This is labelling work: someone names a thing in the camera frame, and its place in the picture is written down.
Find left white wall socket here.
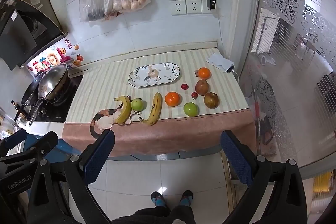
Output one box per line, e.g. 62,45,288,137
170,0,187,15

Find red apple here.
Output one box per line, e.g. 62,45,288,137
195,80,209,96
204,92,219,109

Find cherry tomato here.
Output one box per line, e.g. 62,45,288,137
181,84,189,90
191,92,198,100

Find foot blue slipper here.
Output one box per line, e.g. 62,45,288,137
150,192,167,207
179,190,194,207

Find orange tangerine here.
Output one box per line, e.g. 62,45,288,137
165,92,180,107
198,67,211,80

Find white folded tissue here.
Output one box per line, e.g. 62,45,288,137
207,53,234,72

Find black range hood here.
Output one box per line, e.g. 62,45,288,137
0,0,66,70

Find left foot blue slipper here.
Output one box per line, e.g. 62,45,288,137
150,192,167,207

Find yellow banana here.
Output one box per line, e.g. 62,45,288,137
138,93,162,126
114,96,132,125

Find black plug charger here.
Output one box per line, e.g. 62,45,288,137
206,0,217,10

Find oval floral ceramic plate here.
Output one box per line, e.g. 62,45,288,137
128,62,180,88

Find steel wok pan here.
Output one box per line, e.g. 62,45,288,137
29,63,68,126

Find green apple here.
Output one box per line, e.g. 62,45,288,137
131,98,145,112
183,102,199,117

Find colourful wall stickers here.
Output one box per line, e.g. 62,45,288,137
25,38,84,77

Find black phone under tissue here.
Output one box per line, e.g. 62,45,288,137
226,65,234,73

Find right foot blue slipper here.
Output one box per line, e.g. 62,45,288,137
179,190,194,207

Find black gas stove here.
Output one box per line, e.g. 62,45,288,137
34,75,83,123

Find striped tablecloth with cat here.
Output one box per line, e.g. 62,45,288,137
62,48,256,156

